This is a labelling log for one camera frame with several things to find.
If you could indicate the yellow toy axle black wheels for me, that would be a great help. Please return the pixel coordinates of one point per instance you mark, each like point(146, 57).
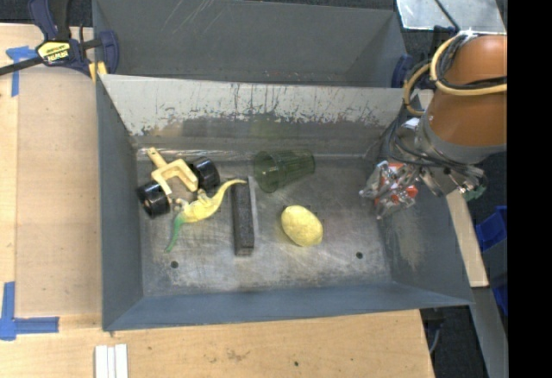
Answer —
point(174, 173)

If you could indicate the dark green flat block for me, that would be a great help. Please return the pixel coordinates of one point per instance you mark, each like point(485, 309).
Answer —
point(242, 221)

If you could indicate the green plastic cup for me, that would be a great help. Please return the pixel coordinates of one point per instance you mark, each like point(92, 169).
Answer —
point(280, 169)

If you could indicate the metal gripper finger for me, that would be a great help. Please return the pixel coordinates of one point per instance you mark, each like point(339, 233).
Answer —
point(384, 175)
point(399, 199)

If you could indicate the grey metal bin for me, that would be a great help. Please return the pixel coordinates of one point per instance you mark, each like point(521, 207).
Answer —
point(302, 272)

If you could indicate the yellow lemon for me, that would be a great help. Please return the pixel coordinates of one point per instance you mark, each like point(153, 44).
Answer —
point(302, 226)

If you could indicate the green and yellow toy dinosaur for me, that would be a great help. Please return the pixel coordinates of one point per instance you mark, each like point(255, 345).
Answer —
point(199, 209)

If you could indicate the pale wood board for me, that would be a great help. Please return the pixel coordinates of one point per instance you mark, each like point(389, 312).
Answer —
point(56, 195)

